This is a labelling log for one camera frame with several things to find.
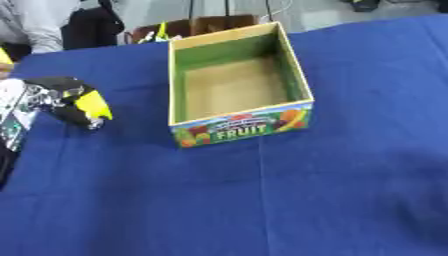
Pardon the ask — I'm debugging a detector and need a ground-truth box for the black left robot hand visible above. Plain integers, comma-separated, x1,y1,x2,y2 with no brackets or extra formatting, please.
22,76,114,131

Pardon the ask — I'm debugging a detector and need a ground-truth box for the cardboard box with green inside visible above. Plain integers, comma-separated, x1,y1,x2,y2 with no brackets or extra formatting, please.
166,21,317,149

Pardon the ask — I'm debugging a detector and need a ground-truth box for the person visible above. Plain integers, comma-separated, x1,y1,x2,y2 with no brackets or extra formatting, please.
0,0,84,62

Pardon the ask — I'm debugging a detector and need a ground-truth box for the dark bag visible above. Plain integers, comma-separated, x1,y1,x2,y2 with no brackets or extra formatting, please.
348,0,384,13

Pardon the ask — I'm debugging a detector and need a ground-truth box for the yellow object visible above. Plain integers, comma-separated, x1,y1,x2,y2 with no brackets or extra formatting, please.
0,47,16,79

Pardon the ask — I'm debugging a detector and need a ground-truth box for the brown cardboard box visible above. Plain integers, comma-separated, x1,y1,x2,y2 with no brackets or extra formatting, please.
122,13,261,45

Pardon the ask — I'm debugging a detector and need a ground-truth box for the black bag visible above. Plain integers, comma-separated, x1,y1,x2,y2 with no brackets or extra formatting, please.
59,0,126,51

